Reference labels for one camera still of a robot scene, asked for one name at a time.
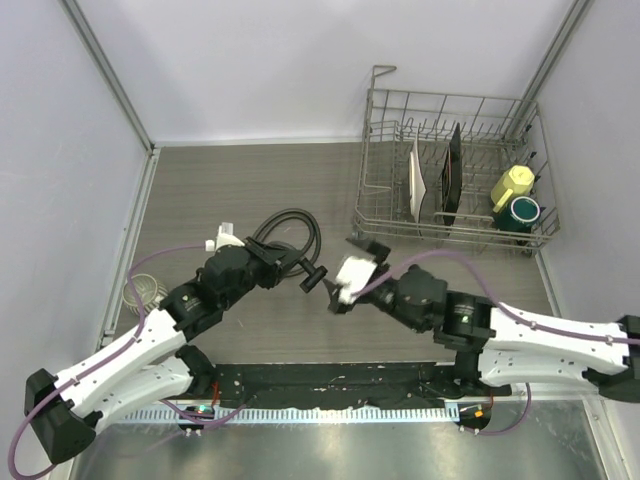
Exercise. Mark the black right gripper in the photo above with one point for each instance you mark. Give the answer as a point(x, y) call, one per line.
point(378, 251)

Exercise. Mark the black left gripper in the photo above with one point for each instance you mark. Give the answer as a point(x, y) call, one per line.
point(276, 262)

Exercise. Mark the black T-shaped fitting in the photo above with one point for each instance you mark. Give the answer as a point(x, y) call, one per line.
point(312, 277)

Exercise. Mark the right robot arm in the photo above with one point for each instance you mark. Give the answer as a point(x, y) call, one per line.
point(496, 344)

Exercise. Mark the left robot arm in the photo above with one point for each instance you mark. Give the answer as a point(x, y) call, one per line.
point(154, 360)

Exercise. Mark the white plate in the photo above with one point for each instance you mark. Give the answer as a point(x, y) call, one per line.
point(417, 188)

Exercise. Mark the ribbed grey cup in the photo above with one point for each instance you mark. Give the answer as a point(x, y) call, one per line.
point(150, 290)

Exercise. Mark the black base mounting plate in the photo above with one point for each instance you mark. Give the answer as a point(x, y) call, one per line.
point(338, 386)

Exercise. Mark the dark green mug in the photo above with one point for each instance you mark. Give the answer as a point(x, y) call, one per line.
point(519, 216)

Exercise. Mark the yellow mug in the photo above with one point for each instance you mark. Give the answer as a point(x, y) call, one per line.
point(516, 181)

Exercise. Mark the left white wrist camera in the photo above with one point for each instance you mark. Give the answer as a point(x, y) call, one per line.
point(224, 237)

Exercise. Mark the white slotted cable duct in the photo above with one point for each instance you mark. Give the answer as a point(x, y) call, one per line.
point(162, 414)

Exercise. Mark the grey wire dish rack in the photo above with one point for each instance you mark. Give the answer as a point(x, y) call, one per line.
point(496, 134)

